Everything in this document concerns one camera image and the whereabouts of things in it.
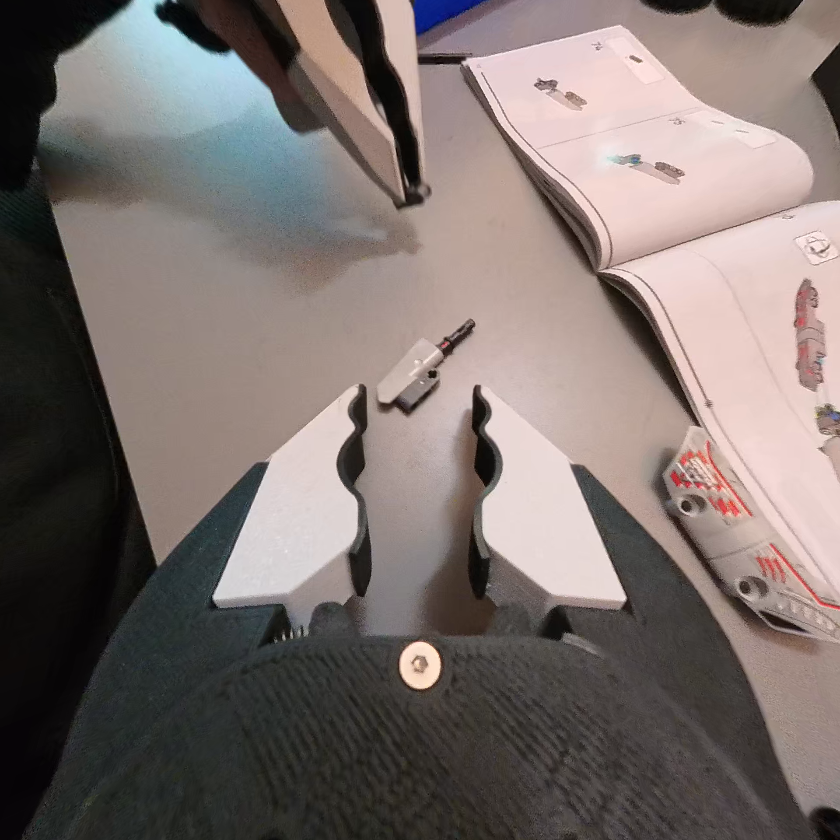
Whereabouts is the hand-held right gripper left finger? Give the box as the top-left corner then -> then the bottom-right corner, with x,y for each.
211,384 -> 374,627

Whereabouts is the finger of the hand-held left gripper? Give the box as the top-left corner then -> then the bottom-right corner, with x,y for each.
272,0 -> 404,207
354,0 -> 427,198

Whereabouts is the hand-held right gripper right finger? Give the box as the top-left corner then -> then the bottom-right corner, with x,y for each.
468,385 -> 629,626

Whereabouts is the white toy brick assembly with pin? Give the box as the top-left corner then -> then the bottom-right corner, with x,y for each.
377,318 -> 476,414

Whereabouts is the person's left forearm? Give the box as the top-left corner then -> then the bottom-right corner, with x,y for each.
0,0 -> 139,191

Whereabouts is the grey desk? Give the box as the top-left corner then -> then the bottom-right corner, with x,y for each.
36,0 -> 840,828

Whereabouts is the person's left hand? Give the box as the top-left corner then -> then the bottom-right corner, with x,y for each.
197,0 -> 298,105

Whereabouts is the blue plastic bin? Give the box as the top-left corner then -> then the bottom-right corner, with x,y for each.
415,0 -> 503,35

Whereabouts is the grey printed toy car body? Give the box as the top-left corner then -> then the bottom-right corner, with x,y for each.
661,425 -> 840,643

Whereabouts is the person's dark clothing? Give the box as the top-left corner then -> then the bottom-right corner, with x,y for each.
0,164 -> 158,840

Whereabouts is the open instruction booklet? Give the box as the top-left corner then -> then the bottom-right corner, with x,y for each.
461,25 -> 840,592

